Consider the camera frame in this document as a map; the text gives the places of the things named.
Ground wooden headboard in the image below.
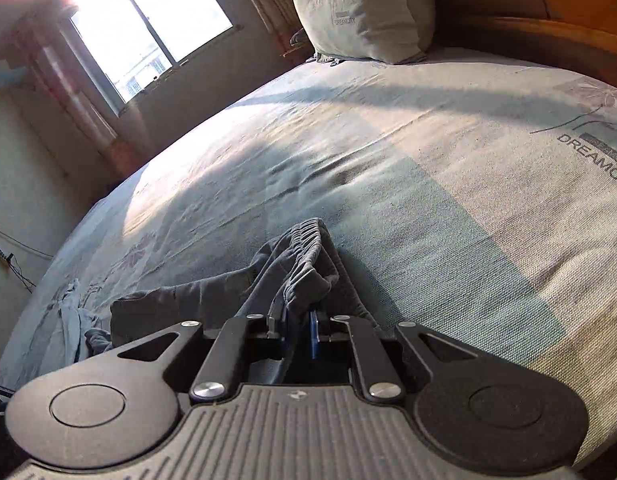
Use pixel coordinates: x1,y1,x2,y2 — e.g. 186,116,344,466
423,0,617,92

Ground grey pants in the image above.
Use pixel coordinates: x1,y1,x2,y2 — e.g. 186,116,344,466
53,217,384,366

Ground pink checked curtain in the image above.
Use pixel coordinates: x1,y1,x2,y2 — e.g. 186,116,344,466
13,10,154,166
226,0,309,56

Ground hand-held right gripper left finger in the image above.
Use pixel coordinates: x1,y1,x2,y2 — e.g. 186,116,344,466
116,309,292,404

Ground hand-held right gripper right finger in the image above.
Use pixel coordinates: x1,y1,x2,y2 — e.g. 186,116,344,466
306,309,482,404

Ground wall power strip with cables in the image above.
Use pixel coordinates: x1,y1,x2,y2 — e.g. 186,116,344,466
0,212,54,293

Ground bed with patterned sheet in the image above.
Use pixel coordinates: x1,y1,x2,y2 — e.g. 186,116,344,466
0,45,617,466

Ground beige printed pillow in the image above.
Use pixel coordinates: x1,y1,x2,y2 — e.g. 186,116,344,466
291,0,436,65

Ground flat beige pillow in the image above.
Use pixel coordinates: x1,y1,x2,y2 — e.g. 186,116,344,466
306,51,389,69

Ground window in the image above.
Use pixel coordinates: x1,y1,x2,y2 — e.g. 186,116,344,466
68,0,242,117

